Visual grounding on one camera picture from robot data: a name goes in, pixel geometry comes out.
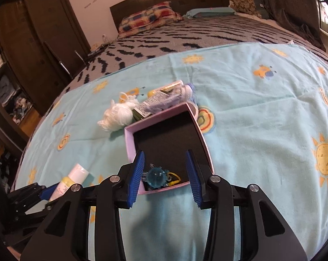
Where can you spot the blue spiky ball toy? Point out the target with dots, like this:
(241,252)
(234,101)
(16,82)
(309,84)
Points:
(158,178)

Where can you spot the black zigzag bedspread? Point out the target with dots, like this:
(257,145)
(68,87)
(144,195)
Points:
(186,35)

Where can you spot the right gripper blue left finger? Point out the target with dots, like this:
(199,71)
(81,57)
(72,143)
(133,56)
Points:
(134,178)

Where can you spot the white yarn ball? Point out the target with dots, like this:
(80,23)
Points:
(120,114)

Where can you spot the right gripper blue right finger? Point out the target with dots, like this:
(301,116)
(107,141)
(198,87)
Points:
(194,179)

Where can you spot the dark brown curtain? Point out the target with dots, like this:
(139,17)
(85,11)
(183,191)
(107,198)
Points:
(298,16)

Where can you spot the dark wooden wardrobe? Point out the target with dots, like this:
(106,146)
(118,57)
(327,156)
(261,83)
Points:
(42,48)

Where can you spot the dark wooden headboard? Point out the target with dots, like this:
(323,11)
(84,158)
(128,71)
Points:
(169,0)

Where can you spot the white tube with yellow cap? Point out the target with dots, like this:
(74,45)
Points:
(77,175)

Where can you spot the teal pillow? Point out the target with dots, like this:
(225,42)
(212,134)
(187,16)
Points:
(209,12)

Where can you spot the pink box with black lining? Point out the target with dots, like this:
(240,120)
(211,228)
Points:
(165,138)

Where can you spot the floral brown cushion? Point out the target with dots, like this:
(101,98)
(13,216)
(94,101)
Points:
(250,7)

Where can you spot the white tape roll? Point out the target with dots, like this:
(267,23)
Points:
(194,109)

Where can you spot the dark green small box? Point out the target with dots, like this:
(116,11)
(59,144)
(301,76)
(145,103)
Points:
(140,113)

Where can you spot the light blue sun-print blanket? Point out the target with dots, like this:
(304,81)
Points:
(263,111)

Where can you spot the colourful checked pillow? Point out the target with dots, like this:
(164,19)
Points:
(155,16)

